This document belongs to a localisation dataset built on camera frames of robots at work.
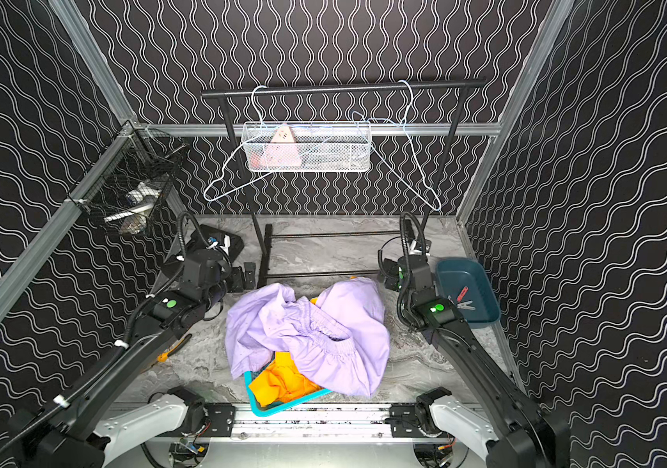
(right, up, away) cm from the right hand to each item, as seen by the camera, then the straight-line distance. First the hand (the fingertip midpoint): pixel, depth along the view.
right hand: (401, 263), depth 80 cm
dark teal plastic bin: (+26, -8, +18) cm, 33 cm away
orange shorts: (-32, -31, -4) cm, 44 cm away
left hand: (-44, +1, -3) cm, 44 cm away
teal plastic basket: (-36, -34, -12) cm, 51 cm away
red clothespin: (+24, -11, +17) cm, 31 cm away
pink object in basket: (-35, +34, +10) cm, 50 cm away
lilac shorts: (-17, -18, -8) cm, 26 cm away
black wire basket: (-84, +25, +13) cm, 89 cm away
